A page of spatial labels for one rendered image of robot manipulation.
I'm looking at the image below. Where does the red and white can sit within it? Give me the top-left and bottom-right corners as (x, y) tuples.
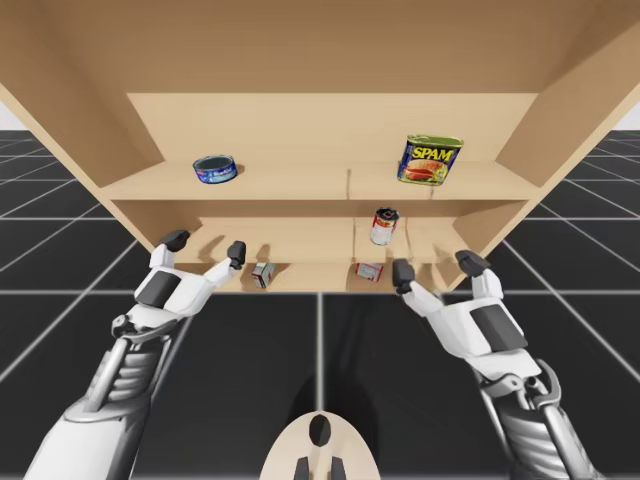
(369, 207), (401, 247)

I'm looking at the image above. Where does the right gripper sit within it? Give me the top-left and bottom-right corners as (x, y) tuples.
(391, 250), (544, 380)

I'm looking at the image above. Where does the pale wooden shelf unit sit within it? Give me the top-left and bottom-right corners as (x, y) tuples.
(0, 0), (640, 295)

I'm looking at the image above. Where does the tan robot part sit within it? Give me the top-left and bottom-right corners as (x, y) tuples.
(259, 410), (381, 480)

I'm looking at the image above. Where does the blue flat can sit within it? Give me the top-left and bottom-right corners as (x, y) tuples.
(192, 155), (238, 185)

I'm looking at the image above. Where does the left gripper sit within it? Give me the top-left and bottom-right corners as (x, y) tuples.
(133, 229), (248, 323)

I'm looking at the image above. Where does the red and white carton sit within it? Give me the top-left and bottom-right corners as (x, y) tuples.
(250, 262), (278, 290)

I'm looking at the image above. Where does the green and blue rectangular can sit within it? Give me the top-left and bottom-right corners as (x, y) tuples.
(397, 133), (465, 187)

